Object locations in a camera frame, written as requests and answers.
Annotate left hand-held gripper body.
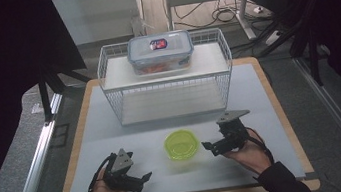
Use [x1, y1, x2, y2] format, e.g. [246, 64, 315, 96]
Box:
[100, 145, 144, 192]

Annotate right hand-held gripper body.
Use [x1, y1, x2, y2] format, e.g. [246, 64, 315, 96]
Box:
[214, 108, 257, 154]

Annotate green plastic bowl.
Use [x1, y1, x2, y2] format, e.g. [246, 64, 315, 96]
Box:
[161, 127, 202, 164]

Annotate white wire rack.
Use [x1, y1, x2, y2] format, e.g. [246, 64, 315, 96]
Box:
[93, 25, 240, 129]

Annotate clear container with blue-rimmed lid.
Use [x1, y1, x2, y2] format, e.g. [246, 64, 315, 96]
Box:
[124, 27, 198, 78]

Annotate person's right hand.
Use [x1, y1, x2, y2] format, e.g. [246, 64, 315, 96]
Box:
[219, 126, 274, 179]

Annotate white power strip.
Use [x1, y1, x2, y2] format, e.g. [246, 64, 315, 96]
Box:
[264, 29, 285, 47]

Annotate black metal stand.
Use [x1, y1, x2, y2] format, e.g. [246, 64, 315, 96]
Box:
[286, 27, 327, 91]
[35, 58, 97, 124]

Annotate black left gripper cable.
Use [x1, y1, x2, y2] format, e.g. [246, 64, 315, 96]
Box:
[80, 152, 122, 192]

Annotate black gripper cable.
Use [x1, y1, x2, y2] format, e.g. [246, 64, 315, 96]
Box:
[80, 152, 122, 192]
[246, 123, 278, 179]

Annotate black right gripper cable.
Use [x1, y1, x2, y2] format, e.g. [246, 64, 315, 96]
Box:
[246, 123, 278, 179]

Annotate black floor cables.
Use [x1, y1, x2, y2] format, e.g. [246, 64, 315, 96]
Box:
[172, 0, 241, 33]

